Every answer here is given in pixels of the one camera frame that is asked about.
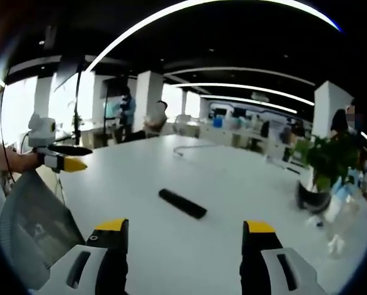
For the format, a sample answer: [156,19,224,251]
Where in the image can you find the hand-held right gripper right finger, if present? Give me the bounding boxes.
[239,219,328,295]

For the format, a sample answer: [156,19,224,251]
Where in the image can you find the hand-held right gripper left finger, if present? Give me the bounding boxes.
[32,218,130,295]

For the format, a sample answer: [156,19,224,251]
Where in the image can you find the black remote control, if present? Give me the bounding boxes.
[158,188,208,220]

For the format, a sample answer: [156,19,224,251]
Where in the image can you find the black tripod stand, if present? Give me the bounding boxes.
[53,55,89,147]

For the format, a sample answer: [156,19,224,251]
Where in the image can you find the grey mesh office chair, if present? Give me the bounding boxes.
[0,169,86,282]

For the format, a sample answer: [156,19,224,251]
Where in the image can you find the black plant pot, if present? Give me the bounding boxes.
[296,181,333,215]

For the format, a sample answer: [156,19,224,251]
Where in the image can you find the clear plastic bottle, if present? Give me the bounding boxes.
[324,184,361,259]

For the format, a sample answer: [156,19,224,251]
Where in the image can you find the green potted plant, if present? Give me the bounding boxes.
[294,131,364,193]

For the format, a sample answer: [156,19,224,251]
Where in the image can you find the black cable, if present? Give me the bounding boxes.
[0,85,17,185]

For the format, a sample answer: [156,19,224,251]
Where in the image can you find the grey cable on table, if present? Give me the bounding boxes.
[173,144,216,159]

